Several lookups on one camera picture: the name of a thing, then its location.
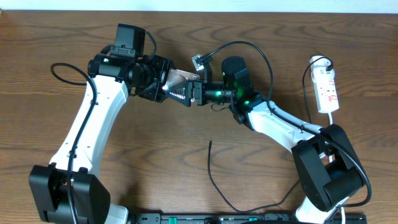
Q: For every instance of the Galaxy S25 Ultra smartphone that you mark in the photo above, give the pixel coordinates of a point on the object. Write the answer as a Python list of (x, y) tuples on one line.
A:
[(176, 77)]

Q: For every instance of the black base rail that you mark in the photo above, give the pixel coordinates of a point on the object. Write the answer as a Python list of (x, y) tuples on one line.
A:
[(156, 218)]

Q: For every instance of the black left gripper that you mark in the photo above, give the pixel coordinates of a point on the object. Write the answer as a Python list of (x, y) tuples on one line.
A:
[(155, 91)]

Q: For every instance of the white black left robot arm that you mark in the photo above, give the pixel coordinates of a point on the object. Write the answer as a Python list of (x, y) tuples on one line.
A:
[(68, 189)]

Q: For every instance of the white power strip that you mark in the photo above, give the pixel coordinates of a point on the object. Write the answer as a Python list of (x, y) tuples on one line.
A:
[(322, 75)]

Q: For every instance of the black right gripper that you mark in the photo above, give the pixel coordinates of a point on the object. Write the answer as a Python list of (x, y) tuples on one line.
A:
[(186, 85)]

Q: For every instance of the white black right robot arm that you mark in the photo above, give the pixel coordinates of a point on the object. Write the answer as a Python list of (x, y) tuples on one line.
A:
[(328, 168)]

